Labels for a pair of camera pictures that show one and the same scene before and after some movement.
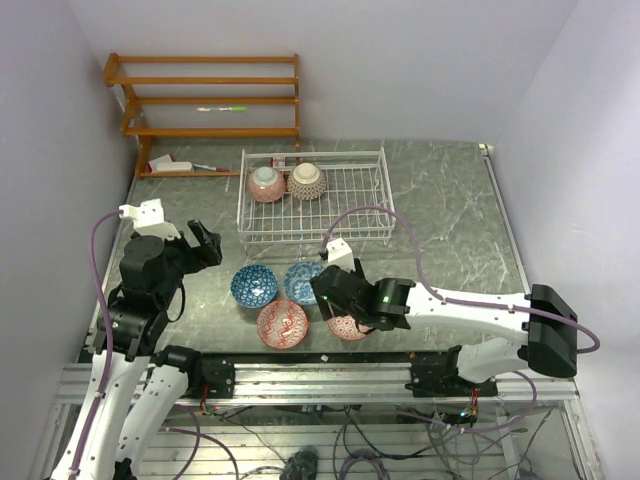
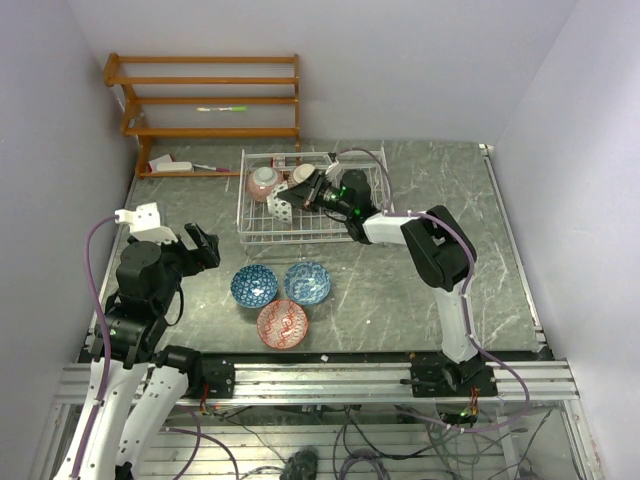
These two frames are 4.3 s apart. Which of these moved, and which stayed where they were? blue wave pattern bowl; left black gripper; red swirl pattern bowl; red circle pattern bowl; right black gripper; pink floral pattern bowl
Moved: red circle pattern bowl; right black gripper
Stayed: pink floral pattern bowl; left black gripper; red swirl pattern bowl; blue wave pattern bowl
